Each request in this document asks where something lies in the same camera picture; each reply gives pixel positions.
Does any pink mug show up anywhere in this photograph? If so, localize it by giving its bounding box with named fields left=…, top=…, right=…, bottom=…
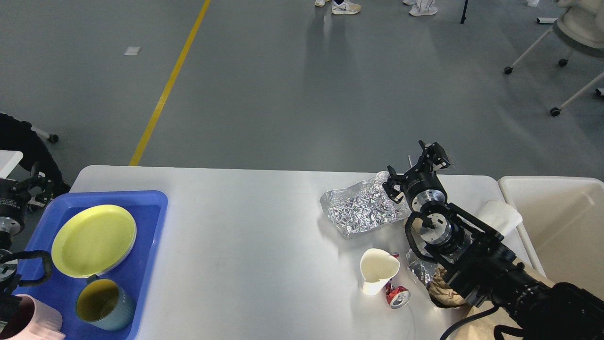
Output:
left=0, top=294, right=66, bottom=340

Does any blue plastic tray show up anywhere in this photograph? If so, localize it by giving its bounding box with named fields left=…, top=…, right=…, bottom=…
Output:
left=14, top=191, right=168, bottom=340

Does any pale green plate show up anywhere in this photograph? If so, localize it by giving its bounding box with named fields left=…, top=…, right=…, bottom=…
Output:
left=51, top=221, right=137, bottom=278

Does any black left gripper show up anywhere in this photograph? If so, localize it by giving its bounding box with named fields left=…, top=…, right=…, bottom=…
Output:
left=0, top=162, right=54, bottom=222

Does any white plastic bin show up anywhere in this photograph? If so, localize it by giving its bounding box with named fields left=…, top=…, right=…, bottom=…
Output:
left=498, top=176, right=604, bottom=298

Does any yellow plastic plate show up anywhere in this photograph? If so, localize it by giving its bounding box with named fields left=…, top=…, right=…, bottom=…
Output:
left=51, top=204, right=137, bottom=278

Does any crushed white paper cup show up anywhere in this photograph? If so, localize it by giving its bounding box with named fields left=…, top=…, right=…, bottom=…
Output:
left=360, top=248, right=401, bottom=296

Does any large crumpled aluminium foil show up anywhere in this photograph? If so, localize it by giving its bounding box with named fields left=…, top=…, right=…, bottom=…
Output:
left=319, top=171, right=411, bottom=238

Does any person in black clothes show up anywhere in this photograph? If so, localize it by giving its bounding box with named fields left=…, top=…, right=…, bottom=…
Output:
left=0, top=113, right=71, bottom=196

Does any person in white trousers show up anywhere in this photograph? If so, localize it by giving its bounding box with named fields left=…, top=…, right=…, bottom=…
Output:
left=402, top=0, right=438, bottom=17

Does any grey-blue mug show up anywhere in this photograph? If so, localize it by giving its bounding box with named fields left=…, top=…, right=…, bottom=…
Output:
left=75, top=275, right=136, bottom=332

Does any white side table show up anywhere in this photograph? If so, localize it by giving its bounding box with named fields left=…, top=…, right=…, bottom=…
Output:
left=0, top=149, right=23, bottom=178

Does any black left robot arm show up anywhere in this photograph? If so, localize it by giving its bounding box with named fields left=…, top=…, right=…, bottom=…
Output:
left=0, top=163, right=54, bottom=329

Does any crumpled brown paper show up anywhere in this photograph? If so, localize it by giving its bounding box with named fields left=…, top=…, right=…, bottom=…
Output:
left=427, top=265, right=468, bottom=308

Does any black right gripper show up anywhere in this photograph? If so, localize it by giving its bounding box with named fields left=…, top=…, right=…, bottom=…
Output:
left=382, top=140, right=450, bottom=212

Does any person with white sneakers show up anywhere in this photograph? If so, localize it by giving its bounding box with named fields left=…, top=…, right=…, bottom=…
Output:
left=314, top=0, right=362, bottom=15

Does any white rolling chair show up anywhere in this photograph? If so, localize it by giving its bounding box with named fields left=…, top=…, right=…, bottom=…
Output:
left=503, top=0, right=604, bottom=117

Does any black stand leg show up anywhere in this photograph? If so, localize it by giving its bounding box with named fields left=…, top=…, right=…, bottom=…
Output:
left=460, top=0, right=469, bottom=25

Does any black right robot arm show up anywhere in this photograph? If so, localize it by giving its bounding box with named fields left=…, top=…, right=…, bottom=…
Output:
left=382, top=141, right=604, bottom=340

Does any crushed red soda can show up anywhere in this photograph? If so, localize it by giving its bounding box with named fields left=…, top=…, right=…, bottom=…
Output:
left=385, top=280, right=411, bottom=309

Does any white crumpled napkin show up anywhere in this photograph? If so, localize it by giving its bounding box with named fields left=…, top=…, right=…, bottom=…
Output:
left=477, top=200, right=523, bottom=237

